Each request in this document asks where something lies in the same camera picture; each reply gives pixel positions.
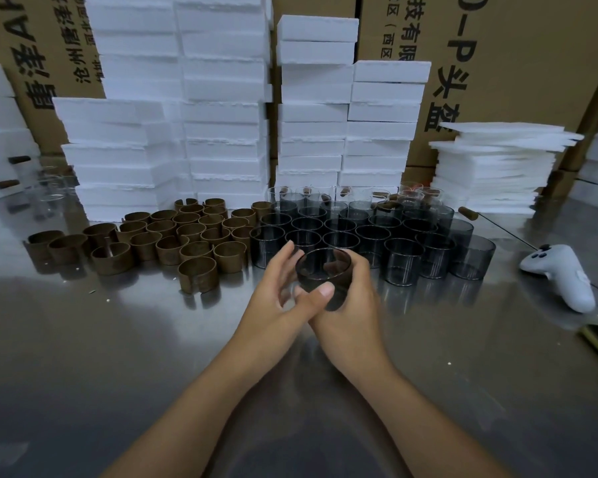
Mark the smoky transparent plastic cup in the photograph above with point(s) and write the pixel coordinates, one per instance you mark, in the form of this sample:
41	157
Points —
309	273

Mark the person's left hand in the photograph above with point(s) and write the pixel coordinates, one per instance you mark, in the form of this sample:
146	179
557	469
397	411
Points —
264	318

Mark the stepped stack white foam blocks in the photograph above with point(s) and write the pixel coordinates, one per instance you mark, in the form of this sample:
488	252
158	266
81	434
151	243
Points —
319	119

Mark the white game controller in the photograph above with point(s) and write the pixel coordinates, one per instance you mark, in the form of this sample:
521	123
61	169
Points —
563	278

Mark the person's right forearm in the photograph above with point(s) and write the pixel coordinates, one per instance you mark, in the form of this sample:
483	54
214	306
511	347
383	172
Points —
428	433

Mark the tall stack white foam blocks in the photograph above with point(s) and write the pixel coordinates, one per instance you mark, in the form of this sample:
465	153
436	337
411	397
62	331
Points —
179	94

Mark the brown cork stick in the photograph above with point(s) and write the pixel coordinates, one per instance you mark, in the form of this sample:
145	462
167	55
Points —
20	159
7	184

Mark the person's left forearm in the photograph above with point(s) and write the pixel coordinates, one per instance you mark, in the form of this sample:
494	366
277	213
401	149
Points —
194	423

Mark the bunch of clear plastic cups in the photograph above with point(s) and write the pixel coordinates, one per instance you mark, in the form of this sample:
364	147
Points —
50	186

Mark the person's right hand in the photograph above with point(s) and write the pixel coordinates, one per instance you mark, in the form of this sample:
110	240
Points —
354	333

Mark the group of brown sleeve rings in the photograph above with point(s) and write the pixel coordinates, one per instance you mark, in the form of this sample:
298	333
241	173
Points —
199	273

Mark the large printed cardboard box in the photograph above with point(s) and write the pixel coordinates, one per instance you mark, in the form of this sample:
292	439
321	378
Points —
528	54

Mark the stack of thin foam sheets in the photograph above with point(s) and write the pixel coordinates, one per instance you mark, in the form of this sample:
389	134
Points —
493	169

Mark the cluster of transparent plastic cups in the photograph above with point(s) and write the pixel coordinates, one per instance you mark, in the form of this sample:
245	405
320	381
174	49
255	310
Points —
403	258

